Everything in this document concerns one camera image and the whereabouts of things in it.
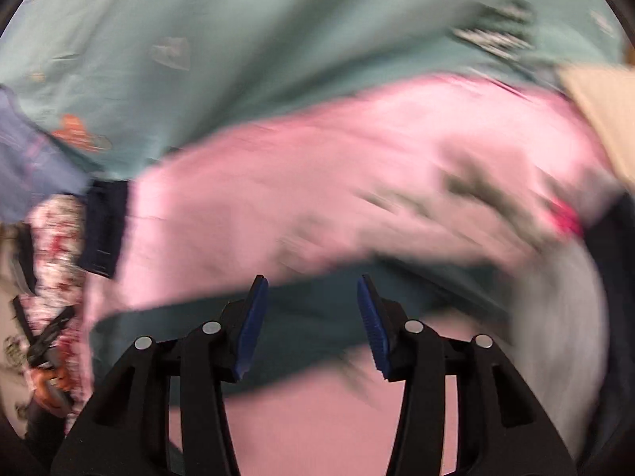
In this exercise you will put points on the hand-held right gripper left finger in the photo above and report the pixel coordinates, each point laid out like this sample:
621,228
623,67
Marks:
252,327

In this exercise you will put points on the light blue cloth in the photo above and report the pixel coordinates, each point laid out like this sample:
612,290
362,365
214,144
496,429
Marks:
34,163

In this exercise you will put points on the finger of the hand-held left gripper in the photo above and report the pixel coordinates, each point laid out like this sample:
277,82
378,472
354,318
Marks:
52,337

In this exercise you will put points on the green printed bedsheet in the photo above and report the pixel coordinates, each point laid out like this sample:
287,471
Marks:
248,44

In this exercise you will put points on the grey cloth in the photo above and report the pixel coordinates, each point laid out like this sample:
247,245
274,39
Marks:
560,337

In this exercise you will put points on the dark teal pants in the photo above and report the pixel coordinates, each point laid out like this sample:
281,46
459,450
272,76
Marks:
307,322

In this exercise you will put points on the dark cloth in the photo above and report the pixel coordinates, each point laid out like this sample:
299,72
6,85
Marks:
617,307

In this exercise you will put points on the pink floral blanket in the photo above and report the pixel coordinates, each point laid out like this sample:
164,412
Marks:
317,178

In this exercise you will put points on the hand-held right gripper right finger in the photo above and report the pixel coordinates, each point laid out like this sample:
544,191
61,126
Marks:
372,327

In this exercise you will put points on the navy cloth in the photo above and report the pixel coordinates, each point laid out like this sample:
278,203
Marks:
104,228

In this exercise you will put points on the red floral quilt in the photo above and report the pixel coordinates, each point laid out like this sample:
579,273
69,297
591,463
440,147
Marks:
62,253

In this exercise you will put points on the beige cloth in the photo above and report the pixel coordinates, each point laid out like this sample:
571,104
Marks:
605,109

